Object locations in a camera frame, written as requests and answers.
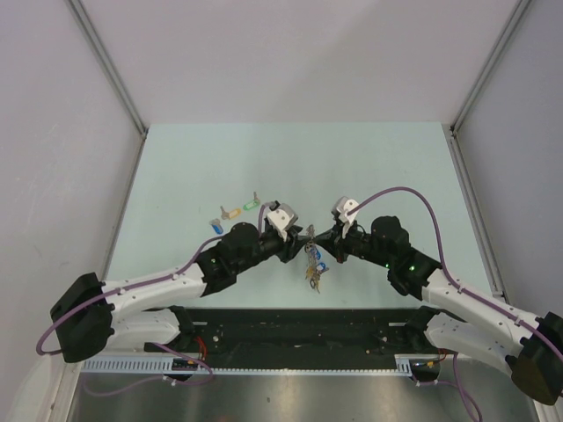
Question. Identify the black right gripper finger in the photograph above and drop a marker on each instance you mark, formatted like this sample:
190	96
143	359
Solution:
333	249
331	236

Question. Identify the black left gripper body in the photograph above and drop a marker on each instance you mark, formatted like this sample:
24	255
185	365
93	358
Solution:
285	251

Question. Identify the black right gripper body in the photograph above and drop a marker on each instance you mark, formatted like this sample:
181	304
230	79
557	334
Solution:
354	243

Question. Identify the blue tag key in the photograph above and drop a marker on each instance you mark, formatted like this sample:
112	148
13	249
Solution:
321	267
216	226

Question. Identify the metal disc keyring organizer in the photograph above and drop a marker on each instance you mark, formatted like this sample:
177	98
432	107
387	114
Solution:
313	255

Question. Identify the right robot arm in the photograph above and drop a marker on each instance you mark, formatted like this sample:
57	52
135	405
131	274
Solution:
520	344

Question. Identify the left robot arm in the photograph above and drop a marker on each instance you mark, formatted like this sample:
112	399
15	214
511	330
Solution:
138	314

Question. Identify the green tag key on table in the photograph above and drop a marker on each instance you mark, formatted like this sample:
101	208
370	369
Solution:
255	202

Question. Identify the orange tag key on table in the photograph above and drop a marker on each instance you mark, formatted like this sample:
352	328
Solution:
230	214

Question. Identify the blue tag key on table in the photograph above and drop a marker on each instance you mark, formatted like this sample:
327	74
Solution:
216	226

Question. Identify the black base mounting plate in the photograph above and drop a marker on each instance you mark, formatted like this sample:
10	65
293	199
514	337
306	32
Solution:
297	336

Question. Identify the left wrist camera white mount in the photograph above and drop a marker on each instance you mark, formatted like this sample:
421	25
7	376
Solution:
281	217

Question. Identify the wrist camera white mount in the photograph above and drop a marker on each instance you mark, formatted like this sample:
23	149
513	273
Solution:
345	213
281	217

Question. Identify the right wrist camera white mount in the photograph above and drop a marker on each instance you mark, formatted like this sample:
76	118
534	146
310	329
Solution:
345	213

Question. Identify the white slotted cable duct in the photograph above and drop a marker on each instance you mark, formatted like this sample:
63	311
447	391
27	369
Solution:
397	365

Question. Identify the right aluminium side rail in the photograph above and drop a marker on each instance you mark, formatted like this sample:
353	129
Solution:
478	224

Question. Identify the right aluminium frame post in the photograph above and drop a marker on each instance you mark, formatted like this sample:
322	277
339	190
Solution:
493	59

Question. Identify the aluminium frame post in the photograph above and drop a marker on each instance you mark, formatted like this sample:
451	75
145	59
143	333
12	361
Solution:
98	48
493	59

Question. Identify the left aluminium frame post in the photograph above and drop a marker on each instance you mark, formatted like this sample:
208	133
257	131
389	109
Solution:
98	48

